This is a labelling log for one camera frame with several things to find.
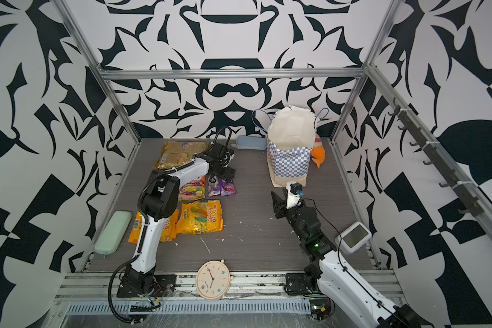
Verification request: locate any purple snack bag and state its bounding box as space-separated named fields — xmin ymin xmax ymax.
xmin=206 ymin=176 xmax=236 ymax=198

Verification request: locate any gold snack bag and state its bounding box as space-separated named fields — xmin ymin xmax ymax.
xmin=153 ymin=141 xmax=209 ymax=170

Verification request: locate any orange yellow snack bag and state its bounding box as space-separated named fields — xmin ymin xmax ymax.
xmin=176 ymin=200 xmax=224 ymax=235
xmin=128 ymin=209 xmax=180 ymax=244

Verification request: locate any blue checkered paper bag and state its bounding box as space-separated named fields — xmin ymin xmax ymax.
xmin=261 ymin=106 xmax=329 ymax=188

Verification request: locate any pink fruit candy bag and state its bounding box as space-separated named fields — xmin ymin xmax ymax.
xmin=178 ymin=176 xmax=206 ymax=202

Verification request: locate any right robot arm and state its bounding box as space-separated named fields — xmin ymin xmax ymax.
xmin=271 ymin=191 xmax=421 ymax=327

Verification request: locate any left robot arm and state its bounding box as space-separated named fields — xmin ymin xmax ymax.
xmin=121 ymin=142 xmax=235 ymax=297

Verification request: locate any blue glasses case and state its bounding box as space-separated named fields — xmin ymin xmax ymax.
xmin=232 ymin=135 xmax=267 ymax=151

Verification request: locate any white digital timer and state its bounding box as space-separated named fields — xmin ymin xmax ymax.
xmin=335 ymin=221 xmax=372 ymax=254

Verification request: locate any orange plush toy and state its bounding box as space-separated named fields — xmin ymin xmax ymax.
xmin=310 ymin=134 xmax=326 ymax=168

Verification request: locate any round wooden clock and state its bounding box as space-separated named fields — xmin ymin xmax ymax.
xmin=195 ymin=260 xmax=232 ymax=301

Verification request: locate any green glasses case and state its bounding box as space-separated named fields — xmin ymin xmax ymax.
xmin=94 ymin=210 xmax=131 ymax=256

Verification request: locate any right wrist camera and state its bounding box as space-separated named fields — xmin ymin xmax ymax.
xmin=286 ymin=181 xmax=303 ymax=209

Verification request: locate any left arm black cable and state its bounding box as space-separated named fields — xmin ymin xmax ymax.
xmin=107 ymin=126 xmax=234 ymax=325

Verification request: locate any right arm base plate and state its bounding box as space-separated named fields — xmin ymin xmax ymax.
xmin=284 ymin=273 xmax=322 ymax=296

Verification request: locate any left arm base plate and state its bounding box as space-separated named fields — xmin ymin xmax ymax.
xmin=116 ymin=274 xmax=177 ymax=298

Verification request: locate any black wall hook rack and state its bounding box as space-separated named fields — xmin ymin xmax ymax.
xmin=388 ymin=98 xmax=485 ymax=217

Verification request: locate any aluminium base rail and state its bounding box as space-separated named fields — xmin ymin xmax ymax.
xmin=52 ymin=268 xmax=405 ymax=317

